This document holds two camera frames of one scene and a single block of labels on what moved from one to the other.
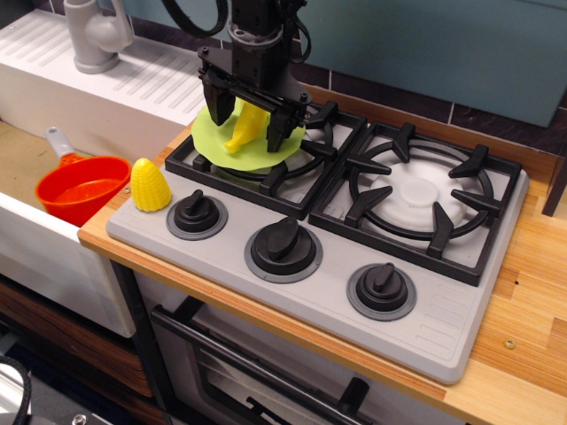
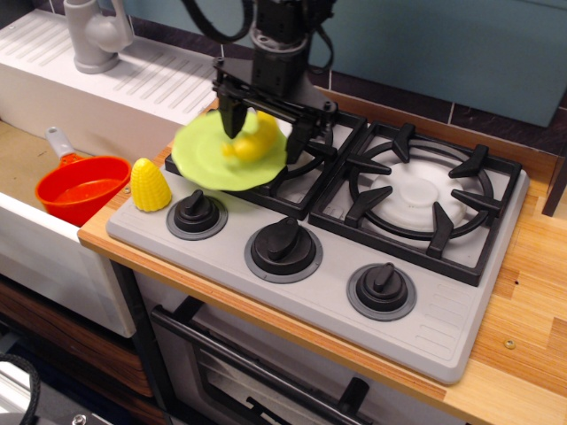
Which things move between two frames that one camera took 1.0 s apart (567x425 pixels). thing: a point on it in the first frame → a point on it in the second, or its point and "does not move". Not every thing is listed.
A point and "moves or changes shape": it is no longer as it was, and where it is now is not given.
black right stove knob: x=381 y=292 does not move
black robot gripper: x=259 y=68 → x=276 y=80
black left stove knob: x=197 y=217 does not move
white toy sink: x=135 y=111 does not move
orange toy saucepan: x=76 y=189 does not move
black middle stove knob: x=283 y=252 does not move
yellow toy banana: x=252 y=121 moves or changes shape
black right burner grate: x=435 y=205 does not move
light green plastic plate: x=209 y=140 moves or changes shape
